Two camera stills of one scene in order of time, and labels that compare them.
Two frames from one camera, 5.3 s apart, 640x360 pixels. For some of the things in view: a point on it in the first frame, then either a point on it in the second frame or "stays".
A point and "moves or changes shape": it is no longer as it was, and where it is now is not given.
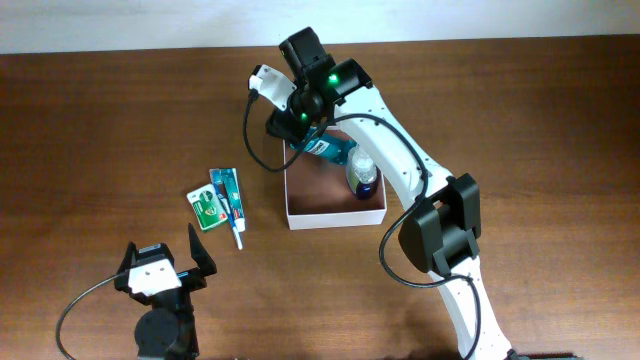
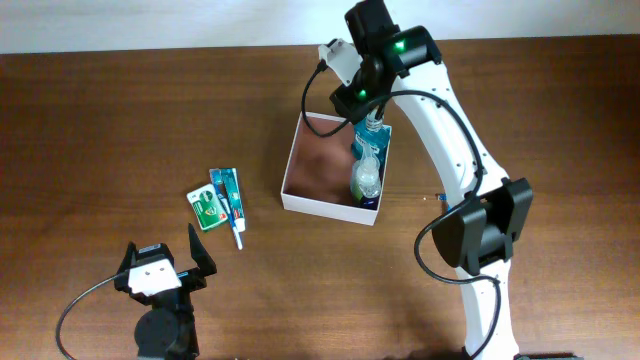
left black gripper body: (191, 280) stays
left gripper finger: (204, 262) stays
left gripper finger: (127, 261) stays
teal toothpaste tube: (234, 192) stays
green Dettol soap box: (207, 206) stays
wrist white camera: (272, 85) to (342, 59)
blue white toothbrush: (216, 176) stays
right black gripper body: (298, 115) to (361, 96)
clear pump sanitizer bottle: (362, 173) moves or changes shape
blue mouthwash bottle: (335, 148) moves or changes shape
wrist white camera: (150, 276) stays
